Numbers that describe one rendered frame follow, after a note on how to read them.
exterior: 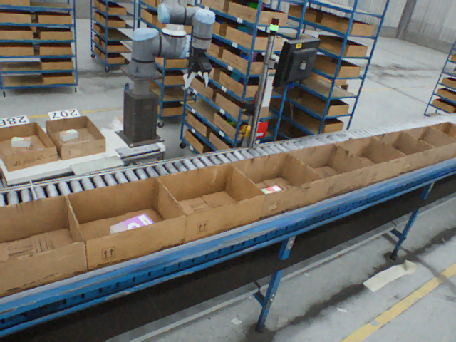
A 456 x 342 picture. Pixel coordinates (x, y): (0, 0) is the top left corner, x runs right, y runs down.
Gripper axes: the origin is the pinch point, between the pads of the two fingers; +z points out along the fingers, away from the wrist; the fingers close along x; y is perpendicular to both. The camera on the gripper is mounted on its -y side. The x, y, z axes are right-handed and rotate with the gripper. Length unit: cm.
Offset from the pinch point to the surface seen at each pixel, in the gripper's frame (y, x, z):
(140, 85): 61, 3, 23
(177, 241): -58, 37, 38
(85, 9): 918, -206, 162
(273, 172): -32, -37, 39
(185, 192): -30, 17, 39
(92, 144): 49, 38, 54
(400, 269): -87, -162, 128
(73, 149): 49, 50, 55
